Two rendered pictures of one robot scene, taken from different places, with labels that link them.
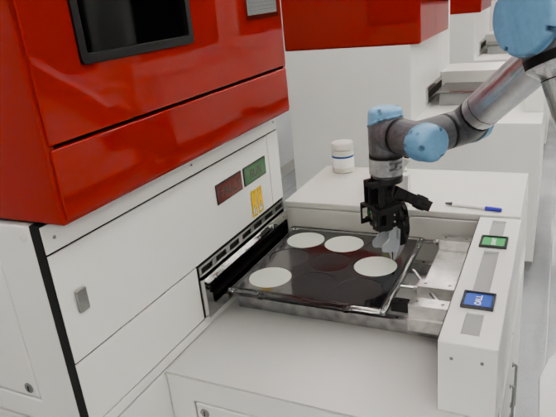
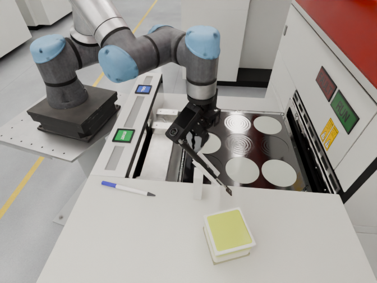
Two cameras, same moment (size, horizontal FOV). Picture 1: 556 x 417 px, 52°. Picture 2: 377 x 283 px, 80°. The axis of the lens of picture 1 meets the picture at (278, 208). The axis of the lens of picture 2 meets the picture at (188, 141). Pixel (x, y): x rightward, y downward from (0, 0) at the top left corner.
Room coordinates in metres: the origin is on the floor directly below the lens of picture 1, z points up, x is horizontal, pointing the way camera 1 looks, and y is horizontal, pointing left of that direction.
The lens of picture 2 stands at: (1.65, -0.47, 1.43)
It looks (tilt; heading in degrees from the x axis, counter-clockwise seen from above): 45 degrees down; 158
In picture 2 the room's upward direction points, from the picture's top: straight up
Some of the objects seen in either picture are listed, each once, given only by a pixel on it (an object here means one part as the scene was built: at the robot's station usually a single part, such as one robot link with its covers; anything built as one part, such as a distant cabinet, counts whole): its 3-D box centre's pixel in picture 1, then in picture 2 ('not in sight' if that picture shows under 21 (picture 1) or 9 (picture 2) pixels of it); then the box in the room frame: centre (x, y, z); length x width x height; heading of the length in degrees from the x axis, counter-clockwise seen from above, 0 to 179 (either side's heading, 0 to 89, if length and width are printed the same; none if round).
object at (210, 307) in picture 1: (250, 256); (302, 145); (1.31, 0.08, 0.89); 0.44 x 0.02 x 0.10; 153
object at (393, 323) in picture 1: (337, 313); not in sight; (1.09, -0.11, 0.84); 0.50 x 0.02 x 0.03; 63
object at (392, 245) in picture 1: (391, 246); (195, 136); (1.18, -0.25, 0.95); 0.06 x 0.03 x 0.09; 116
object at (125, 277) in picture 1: (201, 239); (306, 84); (1.16, 0.18, 1.02); 0.82 x 0.03 x 0.40; 153
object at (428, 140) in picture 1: (423, 138); (165, 46); (1.11, -0.31, 1.21); 0.11 x 0.11 x 0.08; 26
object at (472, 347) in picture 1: (486, 299); (137, 126); (1.00, -0.40, 0.89); 0.55 x 0.09 x 0.14; 153
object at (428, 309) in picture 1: (429, 309); (167, 114); (0.98, -0.28, 0.89); 0.08 x 0.03 x 0.03; 63
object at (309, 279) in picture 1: (329, 262); (239, 144); (1.23, -0.11, 0.90); 0.34 x 0.34 x 0.01; 63
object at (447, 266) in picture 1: (443, 285); (160, 149); (1.12, -0.35, 0.87); 0.36 x 0.08 x 0.03; 153
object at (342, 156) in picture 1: (342, 155); not in sight; (1.74, -0.22, 1.01); 0.07 x 0.07 x 0.10
